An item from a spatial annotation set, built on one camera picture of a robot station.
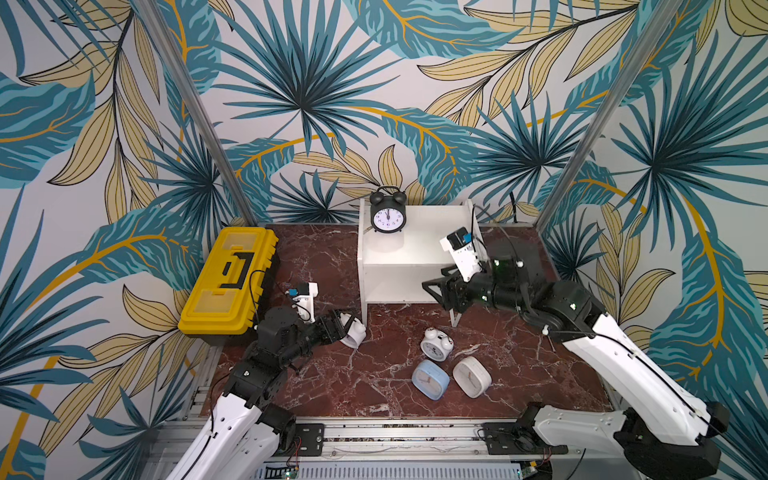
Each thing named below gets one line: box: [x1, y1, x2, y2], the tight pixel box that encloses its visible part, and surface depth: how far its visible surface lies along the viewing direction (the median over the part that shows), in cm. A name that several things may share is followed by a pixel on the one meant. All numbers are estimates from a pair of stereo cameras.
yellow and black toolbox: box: [178, 226, 279, 344], surface depth 85 cm
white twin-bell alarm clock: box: [420, 327, 454, 362], surface depth 83 cm
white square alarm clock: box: [452, 356, 492, 399], surface depth 80 cm
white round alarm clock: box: [340, 313, 366, 349], surface depth 85 cm
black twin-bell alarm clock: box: [369, 186, 407, 234], surface depth 70 cm
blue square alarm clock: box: [412, 359, 451, 401], surface depth 79 cm
